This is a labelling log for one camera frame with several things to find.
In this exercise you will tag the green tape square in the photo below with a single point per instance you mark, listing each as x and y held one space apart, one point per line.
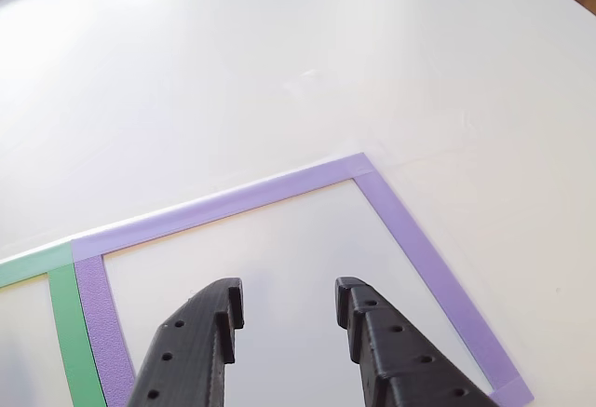
70 332

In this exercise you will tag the purple tape square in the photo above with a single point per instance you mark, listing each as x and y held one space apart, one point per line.
233 202

